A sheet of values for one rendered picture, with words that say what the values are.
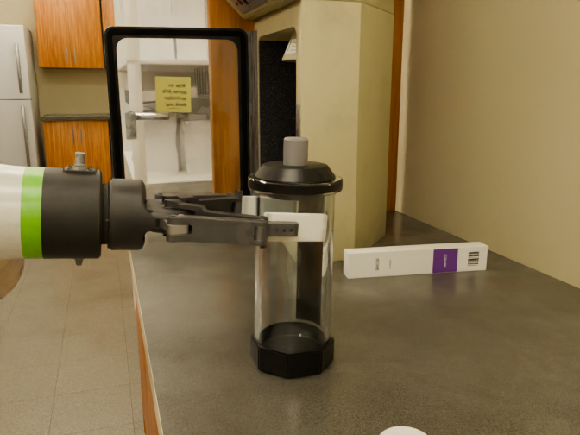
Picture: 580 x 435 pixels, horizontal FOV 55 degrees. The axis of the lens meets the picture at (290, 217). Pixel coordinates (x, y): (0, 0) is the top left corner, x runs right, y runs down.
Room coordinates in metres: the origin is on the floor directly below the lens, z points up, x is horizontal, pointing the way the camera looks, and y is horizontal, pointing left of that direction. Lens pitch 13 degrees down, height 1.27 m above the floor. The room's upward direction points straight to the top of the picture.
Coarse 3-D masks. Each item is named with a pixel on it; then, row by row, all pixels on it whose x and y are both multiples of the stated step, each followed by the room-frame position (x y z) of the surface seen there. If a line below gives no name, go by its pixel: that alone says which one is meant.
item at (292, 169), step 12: (288, 144) 0.63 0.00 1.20; (300, 144) 0.62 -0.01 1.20; (288, 156) 0.63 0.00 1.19; (300, 156) 0.63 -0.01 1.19; (264, 168) 0.62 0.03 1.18; (276, 168) 0.61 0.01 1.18; (288, 168) 0.60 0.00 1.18; (300, 168) 0.60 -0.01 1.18; (312, 168) 0.61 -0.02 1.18; (324, 168) 0.62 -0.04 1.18; (276, 180) 0.60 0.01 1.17; (288, 180) 0.59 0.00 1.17; (300, 180) 0.59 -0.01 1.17; (312, 180) 0.60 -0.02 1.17; (324, 180) 0.60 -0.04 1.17
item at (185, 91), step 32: (128, 64) 1.25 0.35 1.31; (160, 64) 1.26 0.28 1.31; (192, 64) 1.27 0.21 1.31; (224, 64) 1.29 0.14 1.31; (128, 96) 1.25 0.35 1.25; (160, 96) 1.26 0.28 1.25; (192, 96) 1.27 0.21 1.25; (224, 96) 1.29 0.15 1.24; (160, 128) 1.26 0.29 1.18; (192, 128) 1.27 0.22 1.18; (224, 128) 1.29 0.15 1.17; (128, 160) 1.24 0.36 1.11; (160, 160) 1.26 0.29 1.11; (192, 160) 1.27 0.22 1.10; (224, 160) 1.29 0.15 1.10; (192, 192) 1.27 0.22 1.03; (224, 192) 1.29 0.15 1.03
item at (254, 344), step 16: (272, 192) 0.59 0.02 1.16; (288, 192) 0.58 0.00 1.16; (304, 192) 0.58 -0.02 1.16; (320, 192) 0.59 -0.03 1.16; (256, 352) 0.61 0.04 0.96; (272, 352) 0.59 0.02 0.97; (304, 352) 0.59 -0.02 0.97; (320, 352) 0.60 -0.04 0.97; (272, 368) 0.59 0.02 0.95; (288, 368) 0.59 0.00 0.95; (304, 368) 0.59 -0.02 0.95; (320, 368) 0.60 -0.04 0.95
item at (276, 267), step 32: (256, 192) 0.60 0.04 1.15; (256, 256) 0.62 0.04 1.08; (288, 256) 0.59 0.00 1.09; (320, 256) 0.60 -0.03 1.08; (256, 288) 0.62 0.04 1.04; (288, 288) 0.59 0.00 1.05; (320, 288) 0.60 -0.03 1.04; (256, 320) 0.62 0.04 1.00; (288, 320) 0.59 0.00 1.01; (320, 320) 0.60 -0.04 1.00; (288, 352) 0.59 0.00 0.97
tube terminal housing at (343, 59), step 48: (336, 0) 1.03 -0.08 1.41; (384, 0) 1.16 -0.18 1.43; (336, 48) 1.03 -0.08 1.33; (384, 48) 1.17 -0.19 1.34; (336, 96) 1.03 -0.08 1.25; (384, 96) 1.18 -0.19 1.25; (336, 144) 1.03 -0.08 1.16; (384, 144) 1.19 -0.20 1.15; (384, 192) 1.20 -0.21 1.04; (336, 240) 1.03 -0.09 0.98
